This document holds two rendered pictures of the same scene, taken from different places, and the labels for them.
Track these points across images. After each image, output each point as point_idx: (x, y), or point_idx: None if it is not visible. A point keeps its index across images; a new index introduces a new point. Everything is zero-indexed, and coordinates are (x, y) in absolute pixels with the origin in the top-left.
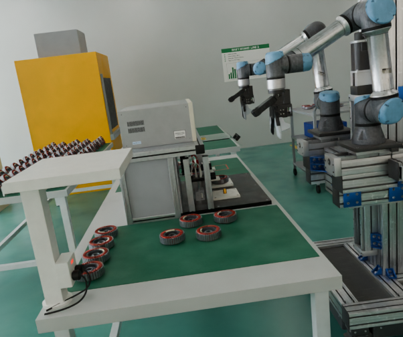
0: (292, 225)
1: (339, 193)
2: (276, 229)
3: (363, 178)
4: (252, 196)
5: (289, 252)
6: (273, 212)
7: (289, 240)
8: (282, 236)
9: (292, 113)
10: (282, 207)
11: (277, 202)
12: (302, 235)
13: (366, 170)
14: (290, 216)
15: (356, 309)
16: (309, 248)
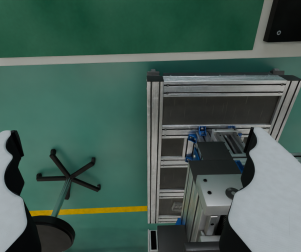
0: (128, 51)
1: (202, 158)
2: (117, 12)
3: (188, 201)
4: None
5: (8, 11)
6: (213, 31)
7: (62, 26)
8: (82, 16)
9: None
10: (230, 58)
11: (263, 54)
12: (82, 56)
13: (191, 218)
14: (174, 58)
15: (153, 90)
16: (26, 51)
